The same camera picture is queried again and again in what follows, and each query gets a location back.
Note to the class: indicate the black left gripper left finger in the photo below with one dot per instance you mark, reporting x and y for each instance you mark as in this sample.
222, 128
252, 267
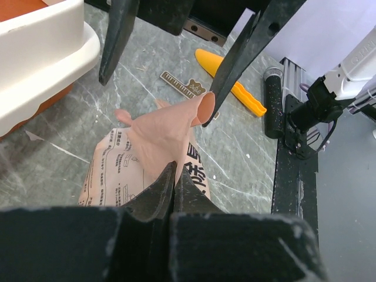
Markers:
156, 198

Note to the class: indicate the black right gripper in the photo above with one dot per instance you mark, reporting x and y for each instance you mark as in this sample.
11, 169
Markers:
211, 21

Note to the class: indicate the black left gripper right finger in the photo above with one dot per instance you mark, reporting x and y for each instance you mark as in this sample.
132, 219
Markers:
190, 200

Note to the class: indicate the yellow plastic scoop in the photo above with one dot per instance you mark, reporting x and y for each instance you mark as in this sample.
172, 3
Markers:
225, 72

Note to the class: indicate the pink cat litter bag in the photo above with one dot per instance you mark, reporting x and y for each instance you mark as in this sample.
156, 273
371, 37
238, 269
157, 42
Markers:
128, 160

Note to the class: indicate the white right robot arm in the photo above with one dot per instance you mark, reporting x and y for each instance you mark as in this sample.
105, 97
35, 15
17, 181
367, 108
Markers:
330, 93

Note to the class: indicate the cream orange litter box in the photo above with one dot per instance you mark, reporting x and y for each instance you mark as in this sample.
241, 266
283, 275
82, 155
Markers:
45, 47

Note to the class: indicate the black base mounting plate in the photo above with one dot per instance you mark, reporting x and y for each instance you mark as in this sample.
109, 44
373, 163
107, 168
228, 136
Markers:
295, 186

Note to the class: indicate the black glitter microphone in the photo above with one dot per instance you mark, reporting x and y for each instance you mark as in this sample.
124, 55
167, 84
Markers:
273, 118

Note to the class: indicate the aluminium frame rail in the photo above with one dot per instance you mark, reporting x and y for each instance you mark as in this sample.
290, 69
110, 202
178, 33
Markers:
293, 76

